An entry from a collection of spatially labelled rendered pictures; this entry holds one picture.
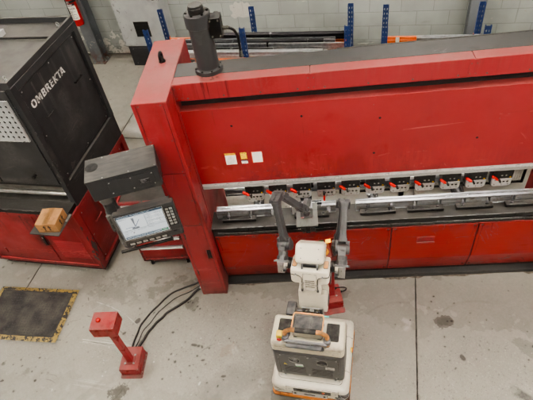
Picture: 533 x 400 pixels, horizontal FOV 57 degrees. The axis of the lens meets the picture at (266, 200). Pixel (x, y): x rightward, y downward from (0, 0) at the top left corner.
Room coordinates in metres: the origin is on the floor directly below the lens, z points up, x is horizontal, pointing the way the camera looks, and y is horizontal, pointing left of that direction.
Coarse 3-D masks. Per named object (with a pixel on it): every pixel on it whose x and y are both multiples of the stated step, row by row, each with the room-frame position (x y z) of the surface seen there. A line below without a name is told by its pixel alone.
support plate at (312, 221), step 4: (312, 204) 2.85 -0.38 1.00; (316, 204) 2.84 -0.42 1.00; (316, 208) 2.79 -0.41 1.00; (296, 212) 2.79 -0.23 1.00; (300, 212) 2.78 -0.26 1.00; (316, 212) 2.75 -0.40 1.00; (296, 216) 2.74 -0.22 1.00; (300, 216) 2.73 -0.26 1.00; (316, 216) 2.70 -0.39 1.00; (300, 220) 2.69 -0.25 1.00; (304, 220) 2.68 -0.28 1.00; (308, 220) 2.68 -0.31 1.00; (312, 220) 2.67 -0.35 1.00; (316, 220) 2.66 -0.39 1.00; (300, 224) 2.65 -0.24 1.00; (304, 224) 2.64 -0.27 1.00; (308, 224) 2.63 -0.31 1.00; (312, 224) 2.63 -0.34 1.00; (316, 224) 2.62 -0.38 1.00
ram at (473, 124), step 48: (336, 96) 2.84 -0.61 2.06; (384, 96) 2.76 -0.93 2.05; (432, 96) 2.71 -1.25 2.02; (480, 96) 2.66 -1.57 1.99; (528, 96) 2.61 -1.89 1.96; (192, 144) 2.98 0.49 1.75; (240, 144) 2.92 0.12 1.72; (288, 144) 2.86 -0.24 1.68; (336, 144) 2.81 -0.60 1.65; (384, 144) 2.75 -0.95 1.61; (432, 144) 2.70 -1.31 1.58; (480, 144) 2.65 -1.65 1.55; (528, 144) 2.59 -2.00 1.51
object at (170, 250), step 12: (132, 192) 3.41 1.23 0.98; (144, 192) 3.38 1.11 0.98; (156, 192) 3.35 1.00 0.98; (120, 204) 3.26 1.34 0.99; (132, 204) 3.25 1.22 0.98; (156, 240) 3.24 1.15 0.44; (180, 240) 3.20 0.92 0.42; (144, 252) 3.27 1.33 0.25; (156, 252) 3.25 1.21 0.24; (168, 252) 3.23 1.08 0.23; (180, 252) 3.21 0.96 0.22
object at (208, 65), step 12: (192, 12) 3.03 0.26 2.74; (204, 12) 3.06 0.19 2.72; (216, 12) 3.10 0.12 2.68; (192, 24) 3.00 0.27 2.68; (204, 24) 3.00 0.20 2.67; (216, 24) 3.02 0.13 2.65; (192, 36) 3.03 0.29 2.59; (204, 36) 3.01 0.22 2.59; (216, 36) 3.02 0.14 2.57; (204, 48) 3.00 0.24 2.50; (240, 48) 3.18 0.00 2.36; (204, 60) 3.01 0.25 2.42; (216, 60) 3.04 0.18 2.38; (204, 72) 3.00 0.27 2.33; (216, 72) 2.99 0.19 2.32
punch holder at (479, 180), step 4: (472, 172) 2.65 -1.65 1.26; (476, 172) 2.64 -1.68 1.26; (480, 172) 2.64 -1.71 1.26; (484, 172) 2.63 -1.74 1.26; (464, 176) 2.72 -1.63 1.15; (468, 176) 2.65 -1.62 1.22; (472, 176) 2.64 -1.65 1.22; (476, 176) 2.64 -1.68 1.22; (480, 176) 2.64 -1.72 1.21; (484, 176) 2.63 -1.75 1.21; (464, 180) 2.70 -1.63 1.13; (476, 180) 2.64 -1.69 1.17; (480, 180) 2.63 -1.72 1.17; (484, 180) 2.63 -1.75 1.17; (464, 184) 2.68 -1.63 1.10; (468, 184) 2.64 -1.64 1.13; (472, 184) 2.64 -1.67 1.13; (476, 184) 2.63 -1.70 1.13; (480, 184) 2.63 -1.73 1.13; (484, 184) 2.62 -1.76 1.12
